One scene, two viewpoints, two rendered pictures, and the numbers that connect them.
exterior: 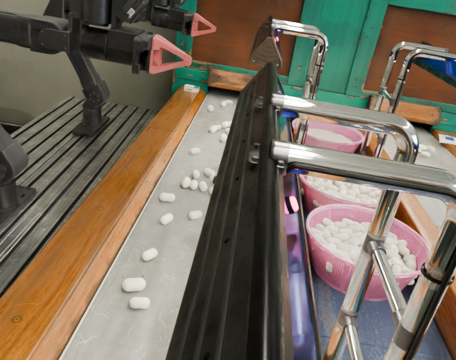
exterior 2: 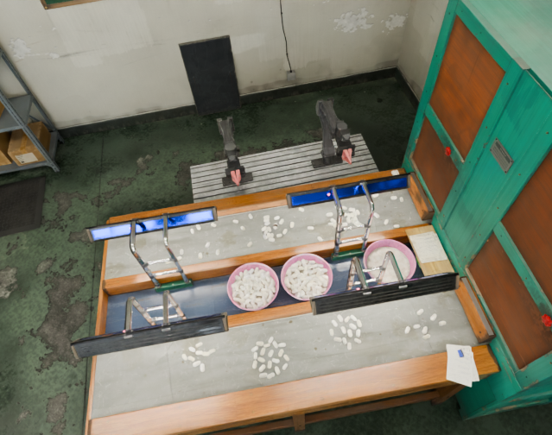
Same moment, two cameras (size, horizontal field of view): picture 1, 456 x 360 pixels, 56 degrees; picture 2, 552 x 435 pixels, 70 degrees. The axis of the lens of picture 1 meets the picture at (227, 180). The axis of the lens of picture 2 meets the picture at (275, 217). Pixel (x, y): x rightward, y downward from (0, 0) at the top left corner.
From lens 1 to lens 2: 2.06 m
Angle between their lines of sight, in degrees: 66
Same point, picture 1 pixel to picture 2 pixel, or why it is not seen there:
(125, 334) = (182, 233)
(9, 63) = not seen: hidden behind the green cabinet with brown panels
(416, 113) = (472, 318)
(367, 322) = (224, 297)
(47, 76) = not seen: hidden behind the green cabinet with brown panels
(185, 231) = (233, 229)
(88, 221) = (218, 204)
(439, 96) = (502, 330)
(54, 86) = not seen: hidden behind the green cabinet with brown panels
